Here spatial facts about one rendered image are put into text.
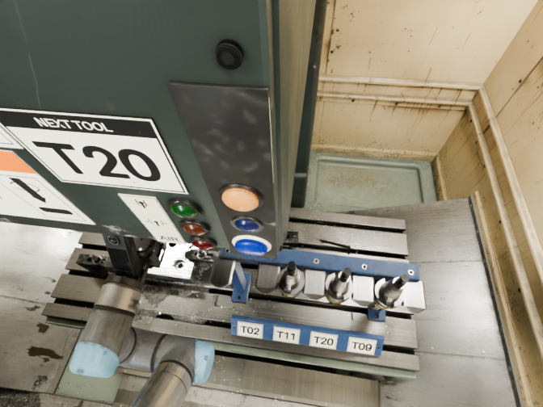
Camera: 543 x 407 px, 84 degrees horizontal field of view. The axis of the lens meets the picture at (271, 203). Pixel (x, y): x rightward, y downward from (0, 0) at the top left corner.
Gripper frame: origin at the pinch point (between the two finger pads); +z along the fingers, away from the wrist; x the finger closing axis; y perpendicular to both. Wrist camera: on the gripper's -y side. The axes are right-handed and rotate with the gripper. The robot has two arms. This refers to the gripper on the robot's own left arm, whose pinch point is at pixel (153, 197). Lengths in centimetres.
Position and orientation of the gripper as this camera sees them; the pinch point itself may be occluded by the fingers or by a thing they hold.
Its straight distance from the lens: 73.5
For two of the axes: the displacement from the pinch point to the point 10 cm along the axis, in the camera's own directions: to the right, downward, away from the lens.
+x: 9.9, 1.0, -1.0
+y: 0.3, 5.1, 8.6
